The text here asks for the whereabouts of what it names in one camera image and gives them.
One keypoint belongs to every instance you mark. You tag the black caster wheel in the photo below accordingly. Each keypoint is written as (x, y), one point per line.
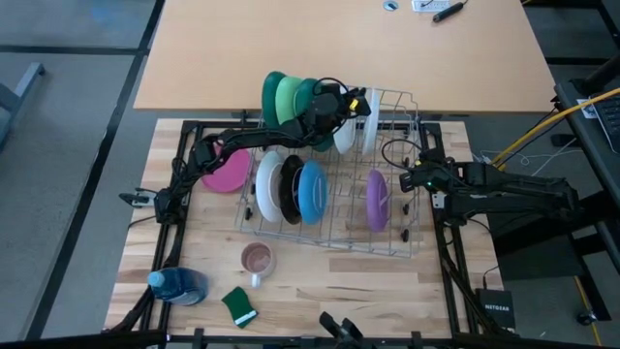
(587, 317)

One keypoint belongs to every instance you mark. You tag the grey metal stand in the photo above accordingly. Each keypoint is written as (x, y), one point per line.
(21, 89)

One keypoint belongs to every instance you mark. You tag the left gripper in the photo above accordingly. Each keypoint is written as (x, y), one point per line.
(327, 109)

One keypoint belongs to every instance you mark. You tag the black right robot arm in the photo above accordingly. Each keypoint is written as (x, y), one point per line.
(508, 191)

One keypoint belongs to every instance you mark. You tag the black plate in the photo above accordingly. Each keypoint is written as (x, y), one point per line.
(288, 191)

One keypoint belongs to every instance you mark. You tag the pink plate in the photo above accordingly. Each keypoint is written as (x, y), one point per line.
(230, 172)

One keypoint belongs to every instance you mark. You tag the light green plate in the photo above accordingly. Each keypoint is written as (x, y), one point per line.
(287, 99)

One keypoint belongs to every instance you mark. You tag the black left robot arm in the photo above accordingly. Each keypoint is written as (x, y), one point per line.
(232, 140)

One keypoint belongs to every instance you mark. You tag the blue water bottle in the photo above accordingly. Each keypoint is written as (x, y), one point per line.
(181, 286)

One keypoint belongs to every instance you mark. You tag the dark green plate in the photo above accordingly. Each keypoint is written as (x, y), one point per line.
(304, 97)
(269, 97)

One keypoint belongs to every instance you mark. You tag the blue plate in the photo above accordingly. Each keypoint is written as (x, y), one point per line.
(312, 194)

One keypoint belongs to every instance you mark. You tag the black marker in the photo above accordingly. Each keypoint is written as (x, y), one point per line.
(448, 12)

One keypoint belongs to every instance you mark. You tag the black Netgear switch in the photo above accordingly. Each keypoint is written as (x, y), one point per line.
(496, 310)

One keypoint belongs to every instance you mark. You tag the white power strip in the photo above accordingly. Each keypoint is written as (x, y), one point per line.
(428, 6)

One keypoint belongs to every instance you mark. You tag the black aluminium frame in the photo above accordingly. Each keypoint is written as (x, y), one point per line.
(450, 291)

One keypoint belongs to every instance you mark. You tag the black clamp mount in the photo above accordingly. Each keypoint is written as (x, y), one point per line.
(341, 329)

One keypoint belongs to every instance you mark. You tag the dark green sponge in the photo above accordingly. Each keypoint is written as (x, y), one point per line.
(237, 303)

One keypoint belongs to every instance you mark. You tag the purple plate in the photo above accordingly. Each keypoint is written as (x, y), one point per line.
(377, 203)

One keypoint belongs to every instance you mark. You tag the grey desk grommet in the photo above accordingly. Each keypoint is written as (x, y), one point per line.
(391, 5)

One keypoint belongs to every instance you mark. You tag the light wooden desk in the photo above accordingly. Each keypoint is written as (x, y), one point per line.
(218, 48)

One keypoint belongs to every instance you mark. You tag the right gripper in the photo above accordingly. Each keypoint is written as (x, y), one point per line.
(431, 177)

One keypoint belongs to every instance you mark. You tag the white mug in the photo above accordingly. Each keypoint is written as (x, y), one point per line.
(258, 257)

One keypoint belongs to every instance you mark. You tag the black side desk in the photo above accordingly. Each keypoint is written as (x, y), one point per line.
(581, 145)

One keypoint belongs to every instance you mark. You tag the black laptop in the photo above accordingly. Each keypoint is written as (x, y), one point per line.
(610, 121)

